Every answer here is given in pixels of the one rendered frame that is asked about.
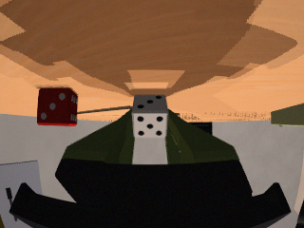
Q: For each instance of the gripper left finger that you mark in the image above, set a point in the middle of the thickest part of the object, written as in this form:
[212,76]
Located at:
[113,143]

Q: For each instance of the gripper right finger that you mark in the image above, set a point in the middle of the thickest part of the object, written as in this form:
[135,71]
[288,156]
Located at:
[191,144]

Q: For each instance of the red die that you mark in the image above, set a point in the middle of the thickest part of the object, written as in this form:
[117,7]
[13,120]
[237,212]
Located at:
[57,106]

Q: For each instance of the white die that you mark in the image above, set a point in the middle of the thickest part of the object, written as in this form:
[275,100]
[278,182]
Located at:
[149,116]

